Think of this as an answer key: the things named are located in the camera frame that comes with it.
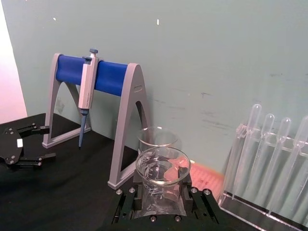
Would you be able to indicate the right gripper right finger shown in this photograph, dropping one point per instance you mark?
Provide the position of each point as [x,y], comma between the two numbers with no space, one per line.
[188,197]

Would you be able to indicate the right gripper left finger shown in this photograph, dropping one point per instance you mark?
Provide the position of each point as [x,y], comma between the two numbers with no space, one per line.
[138,195]

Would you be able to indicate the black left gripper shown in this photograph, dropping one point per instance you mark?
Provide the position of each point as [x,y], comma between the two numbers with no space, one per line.
[10,149]

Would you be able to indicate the clear glass beaker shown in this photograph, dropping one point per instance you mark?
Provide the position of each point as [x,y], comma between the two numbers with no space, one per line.
[166,138]
[158,183]

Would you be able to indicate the pink ribbed pad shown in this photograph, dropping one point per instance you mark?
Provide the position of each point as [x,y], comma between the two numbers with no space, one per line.
[208,179]

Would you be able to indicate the clear acrylic rack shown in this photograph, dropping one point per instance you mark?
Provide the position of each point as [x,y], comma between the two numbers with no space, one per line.
[243,207]

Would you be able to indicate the black table cloth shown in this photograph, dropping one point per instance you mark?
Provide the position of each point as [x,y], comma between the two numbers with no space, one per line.
[67,192]

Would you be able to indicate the grey stand with blue bar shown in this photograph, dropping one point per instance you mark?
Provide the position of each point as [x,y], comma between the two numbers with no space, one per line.
[127,125]

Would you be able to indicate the grey pipette with blue tip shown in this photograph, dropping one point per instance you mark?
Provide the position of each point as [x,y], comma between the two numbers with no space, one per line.
[86,93]

